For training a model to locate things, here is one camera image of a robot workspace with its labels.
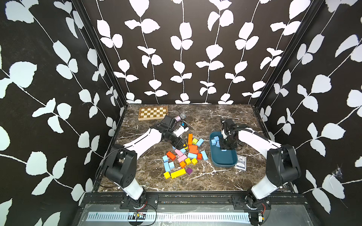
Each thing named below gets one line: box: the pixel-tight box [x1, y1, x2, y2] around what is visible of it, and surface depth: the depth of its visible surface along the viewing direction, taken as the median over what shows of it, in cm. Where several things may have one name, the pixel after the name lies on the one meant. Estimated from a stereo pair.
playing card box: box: [234, 154, 247, 171], surface depth 89 cm
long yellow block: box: [170, 168, 187, 179], surface depth 85 cm
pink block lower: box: [177, 154, 188, 163], surface depth 90 cm
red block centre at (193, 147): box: [188, 144, 199, 151], surface depth 96 cm
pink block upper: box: [174, 148, 184, 157], surface depth 93 cm
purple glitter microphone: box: [174, 113, 187, 122], surface depth 111 cm
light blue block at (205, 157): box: [200, 150, 209, 161], surface depth 92 cm
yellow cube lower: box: [190, 157, 198, 166], surface depth 88 cm
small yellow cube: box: [163, 171, 171, 180], surface depth 83 cm
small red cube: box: [197, 153, 203, 161], surface depth 92 cm
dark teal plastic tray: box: [209, 131, 239, 169], surface depth 92 cm
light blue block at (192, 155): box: [187, 152, 198, 159], surface depth 92 cm
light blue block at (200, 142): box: [196, 137, 205, 147], surface depth 99 cm
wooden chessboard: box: [137, 105, 169, 121], surface depth 113 cm
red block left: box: [165, 151, 177, 162], surface depth 91 cm
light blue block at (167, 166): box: [163, 161, 171, 172], surface depth 87 cm
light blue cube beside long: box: [168, 161, 175, 170], surface depth 87 cm
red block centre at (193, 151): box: [188, 148, 199, 155], surface depth 95 cm
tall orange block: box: [188, 133, 193, 146], surface depth 100 cm
